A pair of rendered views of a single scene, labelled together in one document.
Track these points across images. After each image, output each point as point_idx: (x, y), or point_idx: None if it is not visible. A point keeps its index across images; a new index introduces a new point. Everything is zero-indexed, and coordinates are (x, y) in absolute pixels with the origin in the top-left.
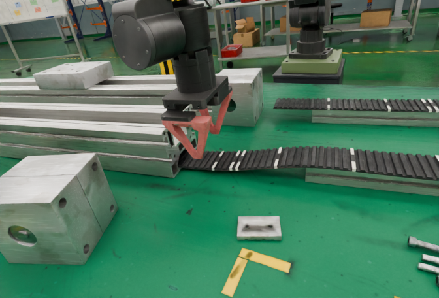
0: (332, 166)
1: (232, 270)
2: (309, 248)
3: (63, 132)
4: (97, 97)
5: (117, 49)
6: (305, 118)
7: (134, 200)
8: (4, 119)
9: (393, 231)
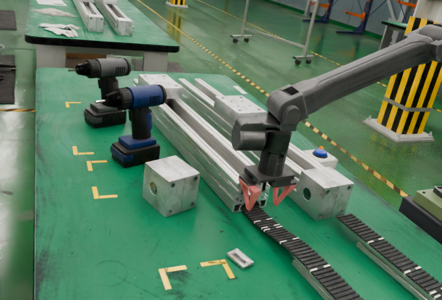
0: (303, 262)
1: (211, 261)
2: (249, 280)
3: (200, 149)
4: None
5: (231, 135)
6: (357, 241)
7: (204, 208)
8: (181, 122)
9: None
